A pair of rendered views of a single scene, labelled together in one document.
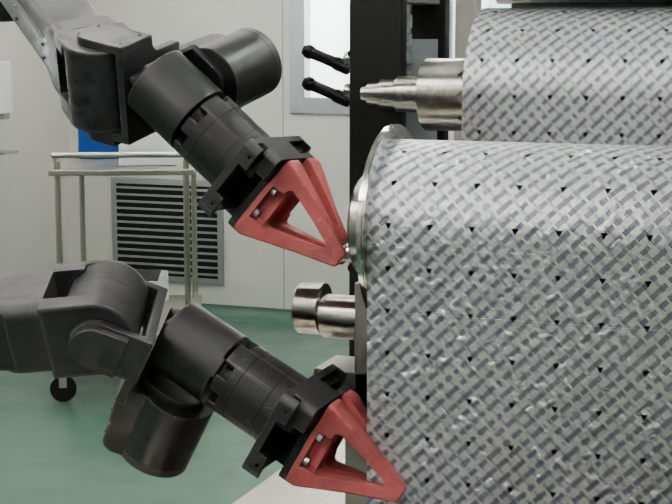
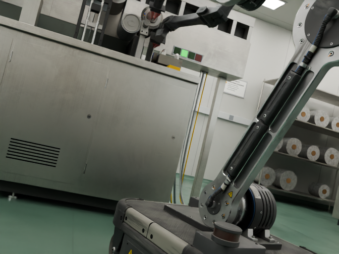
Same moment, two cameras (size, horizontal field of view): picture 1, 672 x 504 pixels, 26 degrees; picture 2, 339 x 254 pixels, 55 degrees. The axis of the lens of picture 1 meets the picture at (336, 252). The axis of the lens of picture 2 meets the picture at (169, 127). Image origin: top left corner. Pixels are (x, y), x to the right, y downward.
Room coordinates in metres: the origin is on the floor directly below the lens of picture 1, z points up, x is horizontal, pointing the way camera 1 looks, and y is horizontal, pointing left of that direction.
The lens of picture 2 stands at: (2.07, 1.80, 0.48)
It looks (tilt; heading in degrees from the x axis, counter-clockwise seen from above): 3 degrees up; 233
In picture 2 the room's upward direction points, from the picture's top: 14 degrees clockwise
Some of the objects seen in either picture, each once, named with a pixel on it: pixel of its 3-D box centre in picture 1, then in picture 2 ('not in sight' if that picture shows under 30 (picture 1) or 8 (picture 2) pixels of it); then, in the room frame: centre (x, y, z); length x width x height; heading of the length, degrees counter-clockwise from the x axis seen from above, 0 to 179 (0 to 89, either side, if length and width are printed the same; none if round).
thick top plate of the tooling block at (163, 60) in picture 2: not in sight; (162, 66); (0.82, -0.13, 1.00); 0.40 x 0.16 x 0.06; 70
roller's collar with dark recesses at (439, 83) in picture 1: (458, 94); not in sight; (1.29, -0.11, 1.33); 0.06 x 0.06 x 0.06; 70
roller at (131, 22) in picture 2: not in sight; (128, 27); (1.12, -0.20, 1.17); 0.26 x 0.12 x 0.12; 70
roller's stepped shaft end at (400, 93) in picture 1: (393, 93); not in sight; (1.31, -0.05, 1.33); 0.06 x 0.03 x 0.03; 70
